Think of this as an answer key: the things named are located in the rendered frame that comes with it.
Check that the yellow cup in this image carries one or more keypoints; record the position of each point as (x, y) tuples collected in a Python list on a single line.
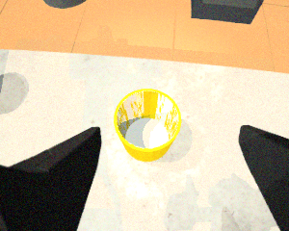
[(147, 122)]

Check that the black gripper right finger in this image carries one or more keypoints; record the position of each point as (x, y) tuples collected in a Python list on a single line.
[(267, 157)]

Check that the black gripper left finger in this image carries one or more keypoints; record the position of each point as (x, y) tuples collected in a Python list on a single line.
[(49, 191)]

